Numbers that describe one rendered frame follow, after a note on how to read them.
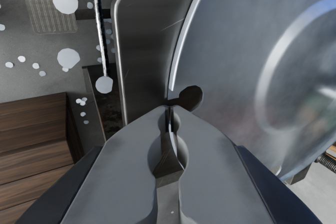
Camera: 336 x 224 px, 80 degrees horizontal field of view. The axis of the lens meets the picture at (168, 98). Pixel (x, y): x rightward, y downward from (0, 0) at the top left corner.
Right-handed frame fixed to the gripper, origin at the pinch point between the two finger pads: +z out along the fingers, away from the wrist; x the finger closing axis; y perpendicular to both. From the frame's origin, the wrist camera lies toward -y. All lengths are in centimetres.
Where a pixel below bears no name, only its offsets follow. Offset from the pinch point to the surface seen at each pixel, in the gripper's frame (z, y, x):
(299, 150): 8.7, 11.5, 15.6
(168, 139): 1.5, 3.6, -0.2
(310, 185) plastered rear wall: 98, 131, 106
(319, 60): 6.7, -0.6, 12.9
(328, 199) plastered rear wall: 85, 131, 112
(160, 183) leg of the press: 15.7, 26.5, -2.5
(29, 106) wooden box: 53, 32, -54
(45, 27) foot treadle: 52, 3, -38
